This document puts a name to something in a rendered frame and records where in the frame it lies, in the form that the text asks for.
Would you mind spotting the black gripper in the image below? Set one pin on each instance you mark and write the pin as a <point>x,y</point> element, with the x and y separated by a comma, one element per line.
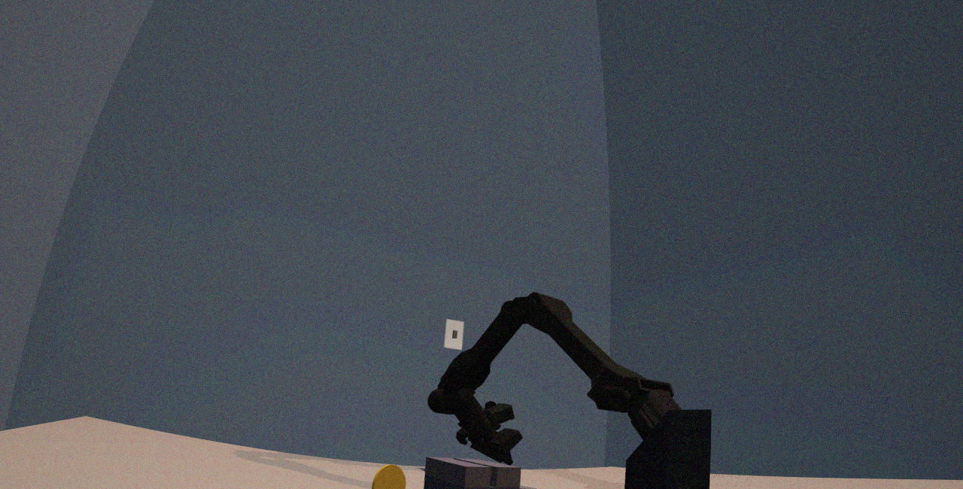
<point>484,438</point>

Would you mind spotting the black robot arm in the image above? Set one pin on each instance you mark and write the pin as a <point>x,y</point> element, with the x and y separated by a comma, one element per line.
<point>613,387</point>

